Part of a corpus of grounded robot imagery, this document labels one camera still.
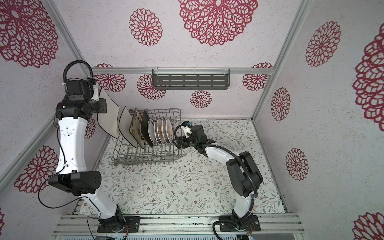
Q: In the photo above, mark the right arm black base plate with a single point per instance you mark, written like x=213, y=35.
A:
x=238, y=224

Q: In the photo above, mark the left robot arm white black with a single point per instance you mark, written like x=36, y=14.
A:
x=72, y=176

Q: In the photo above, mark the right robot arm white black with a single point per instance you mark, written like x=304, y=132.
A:
x=245, y=176

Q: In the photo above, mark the white square plate black rim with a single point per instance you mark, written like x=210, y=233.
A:
x=108, y=121

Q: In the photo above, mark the white round plate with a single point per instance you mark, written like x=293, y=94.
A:
x=169, y=130
x=164, y=134
x=156, y=126
x=151, y=131

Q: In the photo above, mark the aluminium mounting rail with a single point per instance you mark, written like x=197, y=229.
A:
x=196, y=224

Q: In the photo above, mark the grey slotted wall shelf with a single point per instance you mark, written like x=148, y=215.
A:
x=191, y=80

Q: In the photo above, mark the floral patterned rectangular plate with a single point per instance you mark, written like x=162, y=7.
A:
x=135, y=129

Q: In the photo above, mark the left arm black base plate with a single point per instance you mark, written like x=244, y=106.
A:
x=119, y=225

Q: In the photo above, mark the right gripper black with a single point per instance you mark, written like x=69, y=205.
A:
x=180, y=139

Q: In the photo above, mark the grey wire dish rack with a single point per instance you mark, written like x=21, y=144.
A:
x=125, y=154

